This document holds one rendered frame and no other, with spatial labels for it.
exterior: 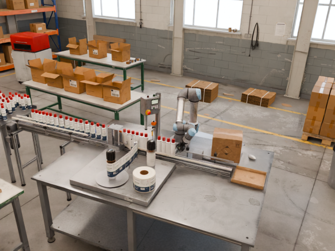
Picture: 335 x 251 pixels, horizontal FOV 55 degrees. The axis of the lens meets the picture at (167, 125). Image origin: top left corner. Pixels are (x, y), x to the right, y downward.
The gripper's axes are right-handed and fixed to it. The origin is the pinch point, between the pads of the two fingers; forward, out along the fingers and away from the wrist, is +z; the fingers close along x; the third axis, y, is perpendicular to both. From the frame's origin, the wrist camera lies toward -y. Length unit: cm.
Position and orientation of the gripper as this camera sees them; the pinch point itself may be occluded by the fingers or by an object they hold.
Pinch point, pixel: (176, 152)
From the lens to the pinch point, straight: 333.4
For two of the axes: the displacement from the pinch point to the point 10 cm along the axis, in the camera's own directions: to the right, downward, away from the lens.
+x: 7.9, 6.1, -0.8
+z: -4.8, 6.9, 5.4
